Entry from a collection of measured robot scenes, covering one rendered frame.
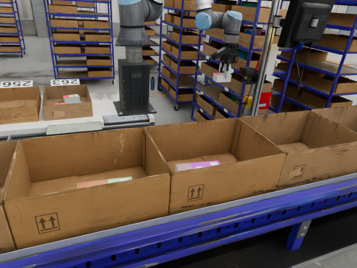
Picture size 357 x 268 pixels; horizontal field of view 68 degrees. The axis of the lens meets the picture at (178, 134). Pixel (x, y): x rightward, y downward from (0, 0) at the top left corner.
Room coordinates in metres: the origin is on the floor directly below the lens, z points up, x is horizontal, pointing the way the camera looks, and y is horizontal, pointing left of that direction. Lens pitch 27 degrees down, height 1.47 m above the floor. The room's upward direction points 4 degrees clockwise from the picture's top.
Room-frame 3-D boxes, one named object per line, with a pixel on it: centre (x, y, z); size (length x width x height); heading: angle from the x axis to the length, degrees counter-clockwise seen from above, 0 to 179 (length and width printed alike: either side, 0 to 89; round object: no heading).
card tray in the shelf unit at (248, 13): (2.49, -0.60, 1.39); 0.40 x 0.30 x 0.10; 22
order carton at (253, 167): (0.79, -0.11, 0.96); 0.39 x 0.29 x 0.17; 113
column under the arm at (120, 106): (1.75, 0.33, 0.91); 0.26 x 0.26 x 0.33; 22
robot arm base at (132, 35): (1.75, 0.33, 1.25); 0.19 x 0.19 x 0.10
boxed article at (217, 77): (1.65, -0.25, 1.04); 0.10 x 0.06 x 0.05; 112
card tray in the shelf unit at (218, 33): (2.93, -0.42, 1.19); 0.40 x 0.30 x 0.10; 23
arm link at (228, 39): (1.66, -0.27, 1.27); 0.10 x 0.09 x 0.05; 22
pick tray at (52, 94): (1.66, 0.76, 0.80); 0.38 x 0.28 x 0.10; 24
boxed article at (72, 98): (1.76, 0.78, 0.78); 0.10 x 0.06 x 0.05; 124
